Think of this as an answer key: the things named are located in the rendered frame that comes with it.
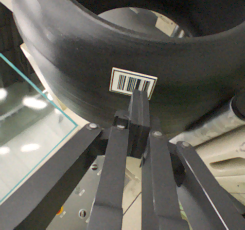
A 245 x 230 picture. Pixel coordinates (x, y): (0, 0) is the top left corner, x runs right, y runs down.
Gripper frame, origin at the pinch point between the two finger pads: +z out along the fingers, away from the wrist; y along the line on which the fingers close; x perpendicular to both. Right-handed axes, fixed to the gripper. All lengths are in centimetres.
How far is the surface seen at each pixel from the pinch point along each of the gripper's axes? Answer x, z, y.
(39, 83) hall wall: -451, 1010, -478
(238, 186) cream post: -35, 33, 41
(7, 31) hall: -162, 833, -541
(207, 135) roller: -10.2, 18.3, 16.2
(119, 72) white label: 0.9, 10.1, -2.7
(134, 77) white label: 0.6, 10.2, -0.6
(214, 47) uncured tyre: 6.0, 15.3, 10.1
